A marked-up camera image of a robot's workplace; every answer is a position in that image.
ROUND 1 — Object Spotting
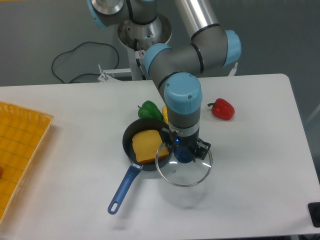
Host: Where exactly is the green bell pepper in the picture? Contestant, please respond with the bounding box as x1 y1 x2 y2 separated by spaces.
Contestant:
137 100 163 121

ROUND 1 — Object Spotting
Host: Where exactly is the red bell pepper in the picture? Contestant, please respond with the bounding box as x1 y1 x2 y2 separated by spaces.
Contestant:
207 98 235 121

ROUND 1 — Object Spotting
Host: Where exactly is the glass pot lid blue knob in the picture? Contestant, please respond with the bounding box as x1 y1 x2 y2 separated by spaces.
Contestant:
155 143 213 188

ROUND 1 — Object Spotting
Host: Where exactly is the dark blue saucepan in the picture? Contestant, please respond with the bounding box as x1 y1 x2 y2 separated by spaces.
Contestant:
107 118 169 215

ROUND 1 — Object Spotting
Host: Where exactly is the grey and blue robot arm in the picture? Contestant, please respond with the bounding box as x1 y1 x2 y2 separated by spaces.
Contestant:
87 0 242 164

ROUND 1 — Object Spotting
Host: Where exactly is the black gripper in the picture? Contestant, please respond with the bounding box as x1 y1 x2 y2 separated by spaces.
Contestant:
160 127 211 162

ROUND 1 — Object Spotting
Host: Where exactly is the black cable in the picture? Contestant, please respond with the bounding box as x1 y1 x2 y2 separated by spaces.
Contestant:
51 41 120 84

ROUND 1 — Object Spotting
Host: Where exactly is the yellow toast slice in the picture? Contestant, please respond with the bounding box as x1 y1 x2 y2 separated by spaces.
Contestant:
132 129 163 165

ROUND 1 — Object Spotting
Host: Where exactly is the black device at table edge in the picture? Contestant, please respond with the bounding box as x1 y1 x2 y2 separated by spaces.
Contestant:
307 202 320 228

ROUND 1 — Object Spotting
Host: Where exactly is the yellow corn toy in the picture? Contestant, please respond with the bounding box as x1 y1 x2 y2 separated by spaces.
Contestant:
162 106 169 125

